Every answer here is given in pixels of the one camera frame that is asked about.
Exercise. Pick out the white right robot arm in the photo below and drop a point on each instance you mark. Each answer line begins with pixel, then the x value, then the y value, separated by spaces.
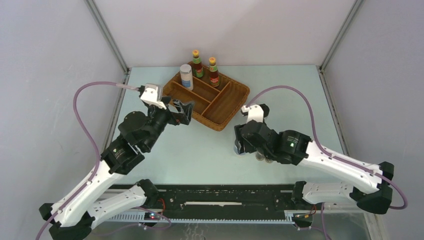
pixel 364 184

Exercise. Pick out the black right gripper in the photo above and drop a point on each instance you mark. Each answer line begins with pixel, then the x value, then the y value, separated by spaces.
pixel 239 141

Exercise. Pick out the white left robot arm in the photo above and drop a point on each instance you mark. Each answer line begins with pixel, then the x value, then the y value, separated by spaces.
pixel 80 212

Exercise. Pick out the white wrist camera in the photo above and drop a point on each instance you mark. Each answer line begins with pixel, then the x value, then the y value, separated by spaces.
pixel 254 113
pixel 151 94

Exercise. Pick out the brown wicker divided tray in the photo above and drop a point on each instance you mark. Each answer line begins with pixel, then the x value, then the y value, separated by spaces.
pixel 214 107

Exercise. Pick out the clear-lid blue-label spice jar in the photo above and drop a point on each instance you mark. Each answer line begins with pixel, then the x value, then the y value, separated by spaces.
pixel 238 151

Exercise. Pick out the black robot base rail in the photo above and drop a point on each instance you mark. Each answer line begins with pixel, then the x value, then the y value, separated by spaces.
pixel 257 202

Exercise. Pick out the black-cap spice bottle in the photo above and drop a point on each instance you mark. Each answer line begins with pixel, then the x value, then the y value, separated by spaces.
pixel 265 109

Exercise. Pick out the clear-lid white spice jar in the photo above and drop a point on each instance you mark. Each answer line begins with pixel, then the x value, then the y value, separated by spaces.
pixel 186 76

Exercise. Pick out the small black-cap bottle left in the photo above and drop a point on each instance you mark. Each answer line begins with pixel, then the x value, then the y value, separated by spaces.
pixel 259 157

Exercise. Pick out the red sauce bottle yellow cap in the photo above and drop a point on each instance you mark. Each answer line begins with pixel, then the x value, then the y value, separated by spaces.
pixel 197 64

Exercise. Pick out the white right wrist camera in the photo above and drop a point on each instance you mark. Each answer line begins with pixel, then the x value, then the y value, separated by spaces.
pixel 254 113

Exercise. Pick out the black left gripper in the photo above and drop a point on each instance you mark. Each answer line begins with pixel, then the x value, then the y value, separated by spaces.
pixel 176 118

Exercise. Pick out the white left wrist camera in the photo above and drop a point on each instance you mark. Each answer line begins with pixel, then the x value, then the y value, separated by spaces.
pixel 151 94

